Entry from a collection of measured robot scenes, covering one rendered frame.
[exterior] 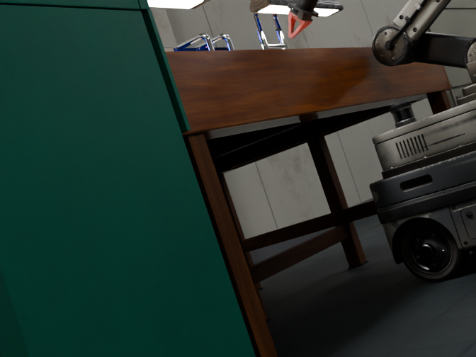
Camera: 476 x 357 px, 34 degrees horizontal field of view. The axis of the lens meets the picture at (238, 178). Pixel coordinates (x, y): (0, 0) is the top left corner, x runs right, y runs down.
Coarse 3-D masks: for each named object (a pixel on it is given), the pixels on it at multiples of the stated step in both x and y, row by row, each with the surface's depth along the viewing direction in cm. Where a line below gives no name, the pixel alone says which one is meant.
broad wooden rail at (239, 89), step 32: (192, 64) 173; (224, 64) 184; (256, 64) 196; (288, 64) 209; (320, 64) 225; (352, 64) 242; (416, 64) 289; (192, 96) 170; (224, 96) 180; (256, 96) 191; (288, 96) 204; (320, 96) 219; (352, 96) 236; (384, 96) 255; (416, 96) 290; (192, 128) 167; (224, 128) 178; (256, 128) 204
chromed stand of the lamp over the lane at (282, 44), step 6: (258, 18) 303; (276, 18) 316; (258, 24) 303; (276, 24) 315; (258, 30) 303; (276, 30) 316; (264, 36) 303; (282, 36) 315; (264, 42) 303; (282, 42) 315; (264, 48) 303; (270, 48) 306; (276, 48) 310; (282, 48) 314
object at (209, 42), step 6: (198, 36) 318; (204, 36) 317; (216, 36) 332; (222, 36) 330; (228, 36) 329; (186, 42) 322; (192, 42) 321; (204, 42) 336; (210, 42) 317; (228, 42) 329; (180, 48) 325; (198, 48) 337; (210, 48) 316; (228, 48) 330
